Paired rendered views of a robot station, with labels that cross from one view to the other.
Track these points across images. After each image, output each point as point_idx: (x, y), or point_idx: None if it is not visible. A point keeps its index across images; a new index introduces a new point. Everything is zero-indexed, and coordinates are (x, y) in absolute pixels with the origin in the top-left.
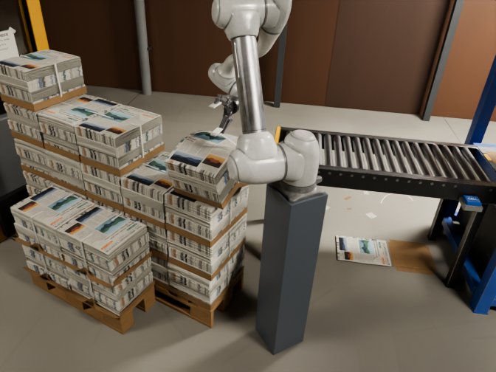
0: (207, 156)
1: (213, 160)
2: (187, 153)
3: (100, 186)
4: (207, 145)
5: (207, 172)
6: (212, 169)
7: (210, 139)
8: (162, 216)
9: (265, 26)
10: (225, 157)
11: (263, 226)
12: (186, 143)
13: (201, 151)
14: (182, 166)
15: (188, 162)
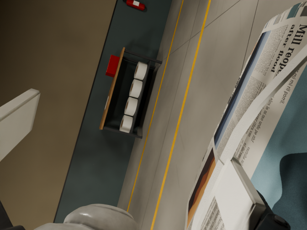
0: (215, 159)
1: (201, 185)
2: (246, 84)
3: None
4: (238, 148)
5: (199, 168)
6: (195, 182)
7: (275, 164)
8: None
9: None
10: (187, 228)
11: None
12: (274, 45)
13: (231, 132)
14: (232, 93)
15: (229, 105)
